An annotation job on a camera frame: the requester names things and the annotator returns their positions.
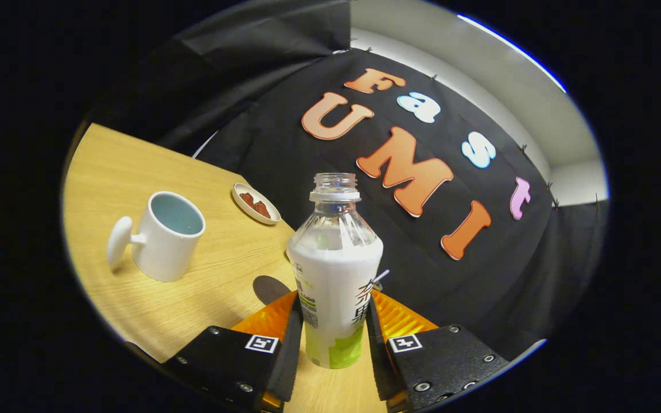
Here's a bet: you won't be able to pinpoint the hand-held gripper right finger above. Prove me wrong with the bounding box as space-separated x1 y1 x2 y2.
365 290 510 412

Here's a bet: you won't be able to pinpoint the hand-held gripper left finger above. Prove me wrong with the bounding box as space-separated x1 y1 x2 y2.
164 290 305 411

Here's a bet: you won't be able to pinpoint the dark round coaster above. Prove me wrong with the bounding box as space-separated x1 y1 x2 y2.
252 275 294 306

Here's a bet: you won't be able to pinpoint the clear juice bottle green label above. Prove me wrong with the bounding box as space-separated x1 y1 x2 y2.
286 173 384 369

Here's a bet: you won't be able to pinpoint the white cup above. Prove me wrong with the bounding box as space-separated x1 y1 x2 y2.
107 191 207 283

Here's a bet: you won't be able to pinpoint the small white dish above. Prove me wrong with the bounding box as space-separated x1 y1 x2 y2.
232 182 282 225

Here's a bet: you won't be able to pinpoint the red snacks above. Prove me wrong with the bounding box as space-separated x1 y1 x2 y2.
239 192 272 219

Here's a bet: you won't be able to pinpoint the wooden table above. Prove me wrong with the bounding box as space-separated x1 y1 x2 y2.
62 123 388 413

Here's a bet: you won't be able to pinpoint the white cable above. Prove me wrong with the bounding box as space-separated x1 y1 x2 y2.
192 130 220 159

